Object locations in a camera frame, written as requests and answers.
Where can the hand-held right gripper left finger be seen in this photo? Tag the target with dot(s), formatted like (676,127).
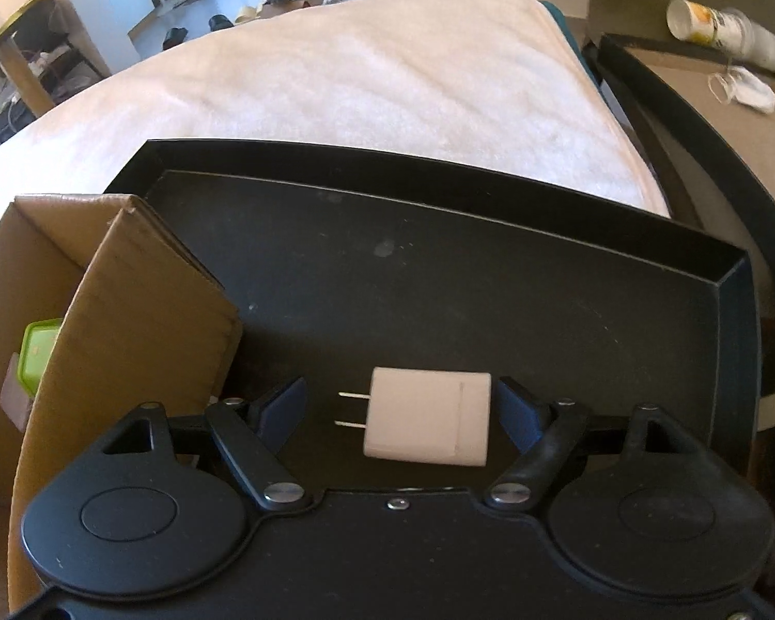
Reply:
(284,413)

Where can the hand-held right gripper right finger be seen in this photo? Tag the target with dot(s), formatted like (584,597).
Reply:
(513,410)

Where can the white charger plug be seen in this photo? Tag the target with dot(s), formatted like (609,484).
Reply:
(420,416)

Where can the black tray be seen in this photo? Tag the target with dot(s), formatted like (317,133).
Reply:
(426,271)

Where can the brown cardboard box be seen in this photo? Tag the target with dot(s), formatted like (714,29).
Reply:
(142,310)

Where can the black side table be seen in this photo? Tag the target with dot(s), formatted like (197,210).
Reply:
(684,110)

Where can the black slipper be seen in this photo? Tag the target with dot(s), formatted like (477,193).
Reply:
(175,37)
(219,22)

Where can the white face mask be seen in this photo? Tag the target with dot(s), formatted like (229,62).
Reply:
(752,92)

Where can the yellow slipper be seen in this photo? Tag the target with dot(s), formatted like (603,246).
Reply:
(247,12)

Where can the stack of paper cups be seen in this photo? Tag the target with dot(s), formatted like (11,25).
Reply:
(717,26)

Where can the white cabinet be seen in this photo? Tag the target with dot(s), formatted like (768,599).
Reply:
(103,6)

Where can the gold-edged table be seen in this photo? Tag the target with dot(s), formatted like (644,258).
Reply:
(22,13)

